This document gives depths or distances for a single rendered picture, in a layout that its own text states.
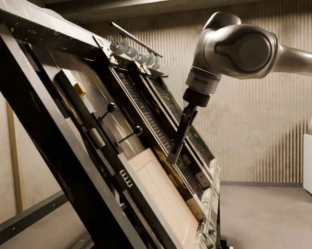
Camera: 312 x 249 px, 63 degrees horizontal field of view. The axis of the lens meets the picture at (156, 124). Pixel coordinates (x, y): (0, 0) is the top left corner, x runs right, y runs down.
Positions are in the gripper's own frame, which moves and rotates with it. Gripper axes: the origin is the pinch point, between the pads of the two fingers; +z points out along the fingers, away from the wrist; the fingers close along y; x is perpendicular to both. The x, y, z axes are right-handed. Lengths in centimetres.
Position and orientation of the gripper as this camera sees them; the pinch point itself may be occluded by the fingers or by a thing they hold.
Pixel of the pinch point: (174, 152)
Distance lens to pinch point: 78.6
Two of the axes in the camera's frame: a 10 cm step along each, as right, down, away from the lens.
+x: 9.0, 3.8, -2.0
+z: -3.3, 9.1, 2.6
